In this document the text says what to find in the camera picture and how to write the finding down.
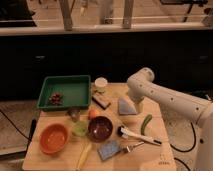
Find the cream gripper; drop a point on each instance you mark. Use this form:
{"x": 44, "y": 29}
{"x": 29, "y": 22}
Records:
{"x": 139, "y": 106}

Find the grey-blue towel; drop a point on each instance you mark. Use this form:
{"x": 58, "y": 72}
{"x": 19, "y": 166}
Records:
{"x": 125, "y": 108}

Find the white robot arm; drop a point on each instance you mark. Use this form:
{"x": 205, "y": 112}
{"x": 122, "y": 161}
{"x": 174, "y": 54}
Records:
{"x": 197, "y": 110}

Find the purple bowl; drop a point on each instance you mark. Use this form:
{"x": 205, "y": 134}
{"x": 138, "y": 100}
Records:
{"x": 99, "y": 129}

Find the orange bowl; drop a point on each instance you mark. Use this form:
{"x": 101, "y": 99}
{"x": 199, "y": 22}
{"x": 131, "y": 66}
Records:
{"x": 53, "y": 138}

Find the green cucumber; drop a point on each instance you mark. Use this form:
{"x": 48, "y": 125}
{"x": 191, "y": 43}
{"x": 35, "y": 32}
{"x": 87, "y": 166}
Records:
{"x": 147, "y": 119}

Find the black white brush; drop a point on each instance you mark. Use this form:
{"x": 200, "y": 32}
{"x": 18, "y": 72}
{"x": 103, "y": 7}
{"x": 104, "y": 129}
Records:
{"x": 122, "y": 131}

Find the brown wooden block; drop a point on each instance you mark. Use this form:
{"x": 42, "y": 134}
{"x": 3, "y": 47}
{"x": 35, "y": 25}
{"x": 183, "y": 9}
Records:
{"x": 101, "y": 101}

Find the white cup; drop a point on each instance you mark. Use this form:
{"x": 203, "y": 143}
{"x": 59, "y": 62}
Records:
{"x": 100, "y": 84}

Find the orange fruit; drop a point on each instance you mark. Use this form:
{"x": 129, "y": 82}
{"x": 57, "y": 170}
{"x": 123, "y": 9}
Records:
{"x": 93, "y": 113}

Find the blue sponge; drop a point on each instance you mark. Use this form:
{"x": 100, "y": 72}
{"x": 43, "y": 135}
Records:
{"x": 109, "y": 149}

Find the yellow banana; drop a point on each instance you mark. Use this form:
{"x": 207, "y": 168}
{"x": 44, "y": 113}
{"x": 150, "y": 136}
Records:
{"x": 83, "y": 156}

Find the metal measuring cup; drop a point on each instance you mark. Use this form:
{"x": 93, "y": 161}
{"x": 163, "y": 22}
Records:
{"x": 74, "y": 114}

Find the green plastic tray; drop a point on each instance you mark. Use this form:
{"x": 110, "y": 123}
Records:
{"x": 75, "y": 91}

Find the red grape bunch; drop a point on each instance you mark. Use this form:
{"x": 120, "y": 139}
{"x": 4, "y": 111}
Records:
{"x": 55, "y": 99}

